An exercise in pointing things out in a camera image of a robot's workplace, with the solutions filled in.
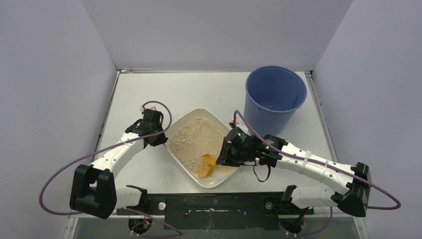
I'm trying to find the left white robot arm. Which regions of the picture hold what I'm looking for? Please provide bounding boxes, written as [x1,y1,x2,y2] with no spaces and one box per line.
[70,109,168,219]

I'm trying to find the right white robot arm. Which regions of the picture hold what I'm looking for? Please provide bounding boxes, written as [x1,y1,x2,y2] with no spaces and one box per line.
[216,127,371,218]

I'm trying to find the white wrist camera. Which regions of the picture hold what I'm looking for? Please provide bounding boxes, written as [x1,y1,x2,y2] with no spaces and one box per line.
[139,106,157,114]
[229,120,249,133]

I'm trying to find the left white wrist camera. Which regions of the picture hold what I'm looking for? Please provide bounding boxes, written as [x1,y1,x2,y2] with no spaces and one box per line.
[139,106,157,114]

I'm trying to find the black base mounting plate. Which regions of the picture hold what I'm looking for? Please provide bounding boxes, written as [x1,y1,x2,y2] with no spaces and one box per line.
[133,192,314,231]

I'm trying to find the aluminium table frame rail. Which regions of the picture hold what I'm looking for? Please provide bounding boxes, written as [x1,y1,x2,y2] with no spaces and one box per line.
[305,70,367,217]

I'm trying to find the beige cat litter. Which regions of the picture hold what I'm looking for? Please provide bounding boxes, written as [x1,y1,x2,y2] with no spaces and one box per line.
[169,118,226,176]

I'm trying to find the white litter box tray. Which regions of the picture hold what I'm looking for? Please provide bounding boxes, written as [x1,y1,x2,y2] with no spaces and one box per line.
[165,108,238,189]

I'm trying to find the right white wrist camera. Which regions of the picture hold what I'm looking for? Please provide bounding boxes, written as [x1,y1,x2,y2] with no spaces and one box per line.
[229,120,249,133]

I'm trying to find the blue plastic bucket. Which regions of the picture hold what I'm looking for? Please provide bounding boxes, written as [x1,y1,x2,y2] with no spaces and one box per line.
[243,66,307,136]

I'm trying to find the yellow litter scoop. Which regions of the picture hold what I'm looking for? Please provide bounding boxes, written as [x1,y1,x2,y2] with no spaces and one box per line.
[198,154,216,178]

